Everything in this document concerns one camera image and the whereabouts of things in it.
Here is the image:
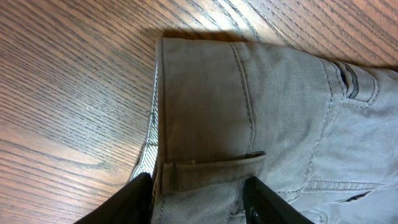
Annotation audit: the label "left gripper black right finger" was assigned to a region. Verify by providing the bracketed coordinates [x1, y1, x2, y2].
[243, 177, 313, 224]

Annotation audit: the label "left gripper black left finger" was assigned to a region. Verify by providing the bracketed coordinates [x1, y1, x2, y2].
[75, 172, 153, 224]

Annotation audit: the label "grey shorts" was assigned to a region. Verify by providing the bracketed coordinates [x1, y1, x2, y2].
[150, 38, 397, 223]

